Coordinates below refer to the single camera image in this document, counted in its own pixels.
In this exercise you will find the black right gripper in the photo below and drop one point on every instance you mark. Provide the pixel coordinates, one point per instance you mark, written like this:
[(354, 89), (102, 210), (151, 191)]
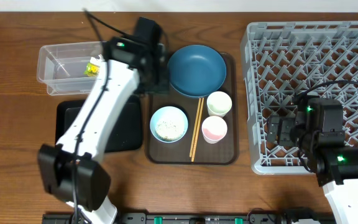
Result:
[(282, 131)]

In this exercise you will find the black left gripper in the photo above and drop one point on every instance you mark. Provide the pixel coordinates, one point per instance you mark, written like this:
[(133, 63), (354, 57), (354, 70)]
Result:
[(160, 89)]

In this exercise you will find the yellow snack wrapper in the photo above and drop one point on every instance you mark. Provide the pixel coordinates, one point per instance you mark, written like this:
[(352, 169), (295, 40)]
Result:
[(92, 70)]

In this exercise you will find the pink cup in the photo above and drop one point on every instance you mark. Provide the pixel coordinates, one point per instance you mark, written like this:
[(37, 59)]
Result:
[(214, 128)]

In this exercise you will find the light blue bowl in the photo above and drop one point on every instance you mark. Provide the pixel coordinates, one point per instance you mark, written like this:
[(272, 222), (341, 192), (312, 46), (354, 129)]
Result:
[(168, 124)]

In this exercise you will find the white tissue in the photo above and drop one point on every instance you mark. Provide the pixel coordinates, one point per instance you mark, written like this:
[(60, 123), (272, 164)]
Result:
[(97, 61)]

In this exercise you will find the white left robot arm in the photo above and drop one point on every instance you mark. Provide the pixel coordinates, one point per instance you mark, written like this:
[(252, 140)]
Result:
[(71, 169)]

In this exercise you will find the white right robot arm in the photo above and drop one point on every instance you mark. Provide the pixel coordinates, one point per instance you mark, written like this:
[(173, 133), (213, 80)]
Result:
[(317, 131)]

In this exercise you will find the grey dishwasher rack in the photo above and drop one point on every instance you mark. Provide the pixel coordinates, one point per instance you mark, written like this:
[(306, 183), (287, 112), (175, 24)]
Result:
[(280, 59)]

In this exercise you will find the clear plastic waste bin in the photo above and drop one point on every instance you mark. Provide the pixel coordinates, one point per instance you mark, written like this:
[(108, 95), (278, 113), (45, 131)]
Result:
[(62, 68)]

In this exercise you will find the black waste tray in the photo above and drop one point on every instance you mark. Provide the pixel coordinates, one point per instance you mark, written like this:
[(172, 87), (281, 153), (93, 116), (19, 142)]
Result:
[(127, 134)]

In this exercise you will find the dark blue plate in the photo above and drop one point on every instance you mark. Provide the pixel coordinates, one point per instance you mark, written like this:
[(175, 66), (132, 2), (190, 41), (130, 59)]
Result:
[(196, 71)]

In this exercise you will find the pale green cup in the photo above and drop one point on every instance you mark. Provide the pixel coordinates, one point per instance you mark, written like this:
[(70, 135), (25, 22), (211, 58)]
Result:
[(219, 104)]

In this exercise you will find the right wooden chopstick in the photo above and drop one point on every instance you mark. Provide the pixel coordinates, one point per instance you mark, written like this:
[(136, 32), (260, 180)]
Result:
[(197, 131)]

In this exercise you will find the wooden chopstick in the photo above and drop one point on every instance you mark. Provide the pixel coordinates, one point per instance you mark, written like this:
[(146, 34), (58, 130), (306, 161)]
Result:
[(195, 125), (197, 131)]

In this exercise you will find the left wooden chopstick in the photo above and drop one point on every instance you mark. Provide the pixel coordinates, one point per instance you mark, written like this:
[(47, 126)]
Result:
[(195, 125)]

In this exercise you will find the brown serving tray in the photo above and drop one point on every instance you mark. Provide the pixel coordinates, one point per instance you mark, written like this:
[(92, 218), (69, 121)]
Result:
[(223, 153)]

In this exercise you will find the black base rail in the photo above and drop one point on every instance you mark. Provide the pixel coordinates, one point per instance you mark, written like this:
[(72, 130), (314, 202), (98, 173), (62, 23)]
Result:
[(255, 216)]

